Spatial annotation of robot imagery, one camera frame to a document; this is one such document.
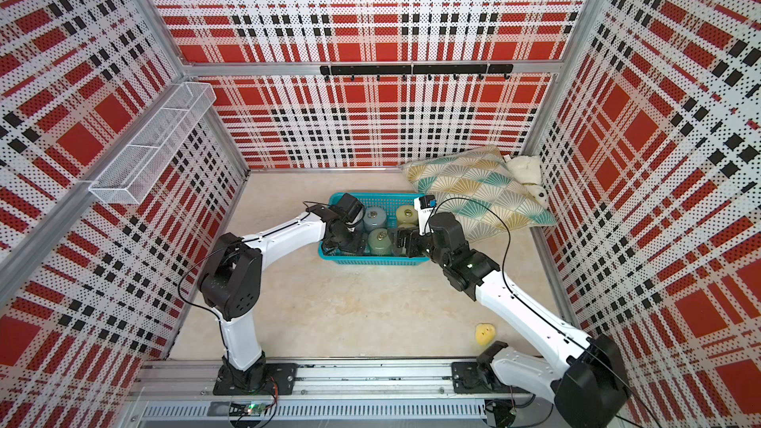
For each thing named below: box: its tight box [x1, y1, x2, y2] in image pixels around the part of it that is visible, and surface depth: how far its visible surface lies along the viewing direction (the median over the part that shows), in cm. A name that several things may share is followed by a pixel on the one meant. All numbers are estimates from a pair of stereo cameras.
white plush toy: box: [505, 154, 549, 208], surface depth 110 cm
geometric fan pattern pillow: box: [399, 145, 557, 242], surface depth 95 cm
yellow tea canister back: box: [395, 205, 419, 229], surface depth 98 cm
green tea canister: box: [367, 227, 393, 256], surface depth 92 cm
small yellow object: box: [474, 322, 497, 346], surface depth 82 cm
